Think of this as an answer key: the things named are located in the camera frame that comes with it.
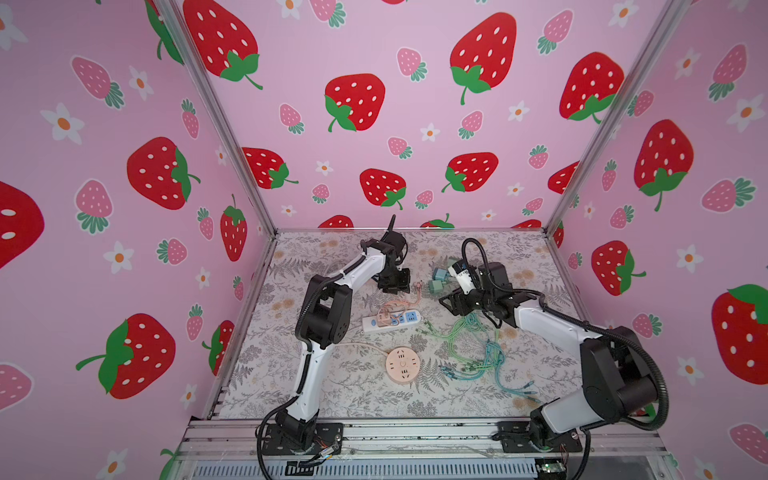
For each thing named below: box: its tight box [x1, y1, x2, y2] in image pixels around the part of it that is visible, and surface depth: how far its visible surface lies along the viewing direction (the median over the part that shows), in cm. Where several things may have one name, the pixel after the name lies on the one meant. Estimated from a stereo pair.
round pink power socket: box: [385, 346, 421, 382], surface depth 86 cm
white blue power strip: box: [362, 310, 422, 333], surface depth 95 cm
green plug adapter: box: [429, 280, 443, 296], surface depth 104 cm
